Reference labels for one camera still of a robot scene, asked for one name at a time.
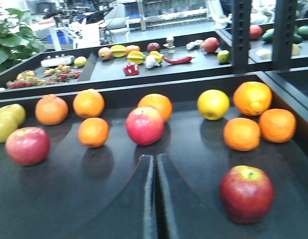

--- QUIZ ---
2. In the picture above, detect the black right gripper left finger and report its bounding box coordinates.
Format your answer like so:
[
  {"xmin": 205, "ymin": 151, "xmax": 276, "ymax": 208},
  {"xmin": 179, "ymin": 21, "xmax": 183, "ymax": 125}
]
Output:
[{"xmin": 69, "ymin": 155, "xmax": 157, "ymax": 239}]

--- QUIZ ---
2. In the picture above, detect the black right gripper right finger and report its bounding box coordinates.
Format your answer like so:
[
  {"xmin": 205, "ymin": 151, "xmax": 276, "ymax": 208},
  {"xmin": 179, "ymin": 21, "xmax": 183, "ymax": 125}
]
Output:
[{"xmin": 156, "ymin": 154, "xmax": 244, "ymax": 239}]

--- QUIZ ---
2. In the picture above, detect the dark red apple upper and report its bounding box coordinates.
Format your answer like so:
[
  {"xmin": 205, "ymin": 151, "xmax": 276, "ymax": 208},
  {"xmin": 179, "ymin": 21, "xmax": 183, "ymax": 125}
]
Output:
[{"xmin": 220, "ymin": 165, "xmax": 275, "ymax": 224}]

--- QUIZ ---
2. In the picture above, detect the pink-red apple centre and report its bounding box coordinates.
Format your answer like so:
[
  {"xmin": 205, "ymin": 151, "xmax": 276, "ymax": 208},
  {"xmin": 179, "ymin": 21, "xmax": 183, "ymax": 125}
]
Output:
[{"xmin": 126, "ymin": 107, "xmax": 164, "ymax": 146}]

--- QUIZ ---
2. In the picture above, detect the pink-red apple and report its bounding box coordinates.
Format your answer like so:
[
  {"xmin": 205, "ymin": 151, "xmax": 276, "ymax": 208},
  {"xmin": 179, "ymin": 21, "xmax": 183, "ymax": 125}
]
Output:
[
  {"xmin": 5, "ymin": 127, "xmax": 50, "ymax": 166},
  {"xmin": 126, "ymin": 107, "xmax": 164, "ymax": 146}
]

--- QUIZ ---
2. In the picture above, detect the small orange centre left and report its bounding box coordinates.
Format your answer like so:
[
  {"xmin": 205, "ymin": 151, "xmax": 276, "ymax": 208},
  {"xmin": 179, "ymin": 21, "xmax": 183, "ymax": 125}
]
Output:
[{"xmin": 78, "ymin": 118, "xmax": 110, "ymax": 148}]

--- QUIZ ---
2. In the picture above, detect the small orange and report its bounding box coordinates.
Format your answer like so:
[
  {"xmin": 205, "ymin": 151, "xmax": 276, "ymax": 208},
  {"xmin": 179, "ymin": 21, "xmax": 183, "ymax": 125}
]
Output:
[
  {"xmin": 223, "ymin": 118, "xmax": 261, "ymax": 151},
  {"xmin": 78, "ymin": 118, "xmax": 110, "ymax": 148},
  {"xmin": 259, "ymin": 109, "xmax": 297, "ymax": 143}
]

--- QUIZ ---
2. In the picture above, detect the small orange lower left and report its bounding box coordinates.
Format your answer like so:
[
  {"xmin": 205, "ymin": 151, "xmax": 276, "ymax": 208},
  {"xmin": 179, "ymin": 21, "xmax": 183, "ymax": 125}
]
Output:
[{"xmin": 223, "ymin": 118, "xmax": 261, "ymax": 151}]

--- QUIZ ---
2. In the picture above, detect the black wood-panel fruit stand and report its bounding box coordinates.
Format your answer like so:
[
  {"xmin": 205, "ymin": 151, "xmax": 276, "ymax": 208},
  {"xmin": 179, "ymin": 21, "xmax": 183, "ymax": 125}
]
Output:
[{"xmin": 0, "ymin": 32, "xmax": 308, "ymax": 239}]

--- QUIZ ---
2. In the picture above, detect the orange behind centre apple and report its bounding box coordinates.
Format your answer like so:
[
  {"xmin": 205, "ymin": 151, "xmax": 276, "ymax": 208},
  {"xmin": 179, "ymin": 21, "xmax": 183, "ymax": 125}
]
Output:
[{"xmin": 137, "ymin": 94, "xmax": 173, "ymax": 122}]

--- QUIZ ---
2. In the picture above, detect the yellow orange right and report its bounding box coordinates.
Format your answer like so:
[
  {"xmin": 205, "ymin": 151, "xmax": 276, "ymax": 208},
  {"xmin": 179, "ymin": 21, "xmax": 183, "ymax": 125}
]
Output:
[{"xmin": 197, "ymin": 89, "xmax": 230, "ymax": 120}]

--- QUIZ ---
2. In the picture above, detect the pink-red apple far left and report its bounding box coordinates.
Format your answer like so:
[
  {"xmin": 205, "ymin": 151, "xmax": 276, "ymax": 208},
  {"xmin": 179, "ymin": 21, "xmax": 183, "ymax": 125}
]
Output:
[{"xmin": 5, "ymin": 127, "xmax": 50, "ymax": 166}]

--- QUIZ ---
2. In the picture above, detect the small orange lower right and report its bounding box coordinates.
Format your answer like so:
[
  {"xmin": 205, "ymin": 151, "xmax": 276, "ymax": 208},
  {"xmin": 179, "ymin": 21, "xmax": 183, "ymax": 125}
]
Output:
[{"xmin": 259, "ymin": 109, "xmax": 297, "ymax": 143}]

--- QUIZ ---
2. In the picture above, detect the large orange far right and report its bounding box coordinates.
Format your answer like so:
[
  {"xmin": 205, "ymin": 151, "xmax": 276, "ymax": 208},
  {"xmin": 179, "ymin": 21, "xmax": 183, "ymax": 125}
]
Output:
[{"xmin": 233, "ymin": 81, "xmax": 272, "ymax": 116}]

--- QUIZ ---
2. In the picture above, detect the white garlic bulb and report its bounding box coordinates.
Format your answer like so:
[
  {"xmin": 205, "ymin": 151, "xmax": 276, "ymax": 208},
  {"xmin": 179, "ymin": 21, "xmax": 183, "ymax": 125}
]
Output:
[{"xmin": 145, "ymin": 55, "xmax": 161, "ymax": 69}]

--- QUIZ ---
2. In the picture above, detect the yellow-green apple front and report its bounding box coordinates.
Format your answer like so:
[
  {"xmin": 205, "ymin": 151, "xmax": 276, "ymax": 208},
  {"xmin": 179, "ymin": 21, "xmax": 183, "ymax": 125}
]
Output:
[{"xmin": 0, "ymin": 115, "xmax": 18, "ymax": 143}]

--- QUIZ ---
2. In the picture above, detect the red chili pepper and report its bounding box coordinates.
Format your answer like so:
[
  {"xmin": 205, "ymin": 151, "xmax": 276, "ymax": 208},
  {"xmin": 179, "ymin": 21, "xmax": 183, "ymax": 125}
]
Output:
[{"xmin": 163, "ymin": 56, "xmax": 194, "ymax": 65}]

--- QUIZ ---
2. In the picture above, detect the yellow starfruit left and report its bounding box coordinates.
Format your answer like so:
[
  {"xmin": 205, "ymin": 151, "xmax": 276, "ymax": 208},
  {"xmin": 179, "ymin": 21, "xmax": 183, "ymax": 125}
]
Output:
[{"xmin": 127, "ymin": 50, "xmax": 146, "ymax": 65}]

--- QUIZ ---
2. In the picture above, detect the yellow starfruit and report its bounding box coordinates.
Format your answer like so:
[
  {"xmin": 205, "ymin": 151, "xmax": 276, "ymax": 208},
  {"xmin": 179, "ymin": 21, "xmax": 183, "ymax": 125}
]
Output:
[
  {"xmin": 149, "ymin": 51, "xmax": 163, "ymax": 63},
  {"xmin": 127, "ymin": 50, "xmax": 146, "ymax": 65}
]

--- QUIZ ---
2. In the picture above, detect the yellow starfruit right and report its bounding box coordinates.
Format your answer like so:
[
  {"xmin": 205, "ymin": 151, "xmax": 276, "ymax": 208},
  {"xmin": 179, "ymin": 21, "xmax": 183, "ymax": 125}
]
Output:
[{"xmin": 149, "ymin": 51, "xmax": 163, "ymax": 63}]

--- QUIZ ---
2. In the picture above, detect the dark purple onion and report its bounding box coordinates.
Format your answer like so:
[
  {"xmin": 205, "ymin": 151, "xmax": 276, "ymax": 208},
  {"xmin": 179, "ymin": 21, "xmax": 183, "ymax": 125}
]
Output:
[{"xmin": 147, "ymin": 42, "xmax": 161, "ymax": 52}]

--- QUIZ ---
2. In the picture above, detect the red apple rear tray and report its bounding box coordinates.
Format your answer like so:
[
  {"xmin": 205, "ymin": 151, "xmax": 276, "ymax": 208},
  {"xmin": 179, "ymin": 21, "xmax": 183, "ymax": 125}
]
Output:
[{"xmin": 203, "ymin": 37, "xmax": 220, "ymax": 53}]

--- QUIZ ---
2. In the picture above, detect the black perforated upright post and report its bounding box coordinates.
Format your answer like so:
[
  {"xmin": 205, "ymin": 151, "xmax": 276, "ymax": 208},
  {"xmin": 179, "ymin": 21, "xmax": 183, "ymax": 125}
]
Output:
[{"xmin": 231, "ymin": 0, "xmax": 251, "ymax": 74}]

